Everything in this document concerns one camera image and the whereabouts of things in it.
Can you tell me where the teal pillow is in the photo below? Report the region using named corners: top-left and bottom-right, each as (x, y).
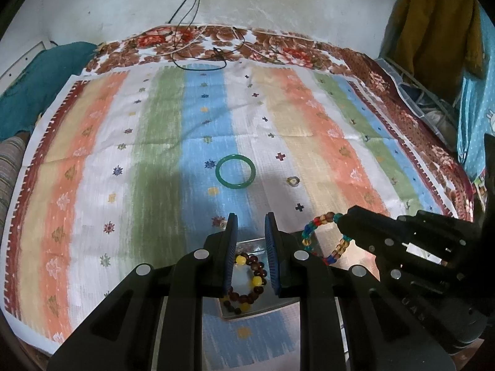
top-left (0, 42), bottom-right (99, 142)

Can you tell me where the mustard yellow garment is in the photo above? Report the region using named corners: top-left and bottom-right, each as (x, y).
top-left (394, 0), bottom-right (486, 103)

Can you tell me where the grey striped bolster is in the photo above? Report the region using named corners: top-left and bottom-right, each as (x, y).
top-left (0, 131), bottom-right (29, 232)

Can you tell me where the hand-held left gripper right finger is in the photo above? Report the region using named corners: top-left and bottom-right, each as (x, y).
top-left (264, 212), bottom-right (455, 371)

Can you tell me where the white bed frame board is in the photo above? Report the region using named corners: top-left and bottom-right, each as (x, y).
top-left (0, 41), bottom-right (51, 86)

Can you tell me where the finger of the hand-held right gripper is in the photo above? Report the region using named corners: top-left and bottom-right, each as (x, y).
top-left (336, 220), bottom-right (446, 270)
top-left (346, 206), bottom-right (437, 237)

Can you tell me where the striped pastel cloth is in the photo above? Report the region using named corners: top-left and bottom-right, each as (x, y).
top-left (0, 64), bottom-right (472, 371)

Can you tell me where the brown and yellow bead bracelet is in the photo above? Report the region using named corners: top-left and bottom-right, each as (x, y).
top-left (223, 252), bottom-right (268, 314)

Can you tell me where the green jade bangle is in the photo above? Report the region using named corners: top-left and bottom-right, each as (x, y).
top-left (215, 155), bottom-right (256, 189)

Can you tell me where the blue dotted cloth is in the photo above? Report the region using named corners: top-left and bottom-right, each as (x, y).
top-left (456, 8), bottom-right (495, 178)

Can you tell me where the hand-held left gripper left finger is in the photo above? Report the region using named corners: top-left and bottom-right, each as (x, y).
top-left (46, 212), bottom-right (238, 371)

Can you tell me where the silver metal tin box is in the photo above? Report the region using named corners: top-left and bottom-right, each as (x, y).
top-left (220, 236), bottom-right (323, 319)

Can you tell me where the multicolour bead bracelet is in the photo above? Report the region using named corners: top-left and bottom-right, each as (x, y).
top-left (302, 212), bottom-right (351, 265)

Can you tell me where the black cable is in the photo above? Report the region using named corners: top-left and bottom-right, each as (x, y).
top-left (167, 0), bottom-right (248, 71)

